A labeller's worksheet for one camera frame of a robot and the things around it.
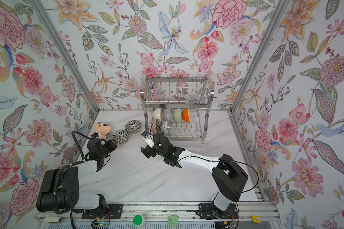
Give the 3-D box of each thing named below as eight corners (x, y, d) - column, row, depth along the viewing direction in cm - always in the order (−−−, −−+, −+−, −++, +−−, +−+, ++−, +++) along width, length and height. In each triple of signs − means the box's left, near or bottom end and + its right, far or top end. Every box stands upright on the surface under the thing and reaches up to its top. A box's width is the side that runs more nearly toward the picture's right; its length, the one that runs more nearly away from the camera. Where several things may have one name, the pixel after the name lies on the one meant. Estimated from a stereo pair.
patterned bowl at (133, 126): (125, 132, 108) (123, 128, 105) (127, 123, 113) (126, 120, 110) (140, 132, 108) (139, 129, 105) (141, 123, 113) (141, 120, 110)
